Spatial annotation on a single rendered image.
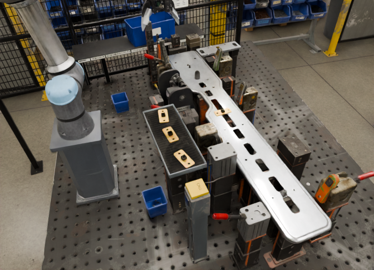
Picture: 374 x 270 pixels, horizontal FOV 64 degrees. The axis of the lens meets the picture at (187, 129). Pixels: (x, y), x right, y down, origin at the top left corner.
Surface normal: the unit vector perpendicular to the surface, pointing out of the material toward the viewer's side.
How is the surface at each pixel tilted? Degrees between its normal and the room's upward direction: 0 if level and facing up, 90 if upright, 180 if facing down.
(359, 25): 91
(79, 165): 90
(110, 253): 0
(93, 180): 90
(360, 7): 91
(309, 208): 0
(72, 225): 0
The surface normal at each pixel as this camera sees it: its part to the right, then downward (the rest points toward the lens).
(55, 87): -0.01, -0.65
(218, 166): 0.35, 0.62
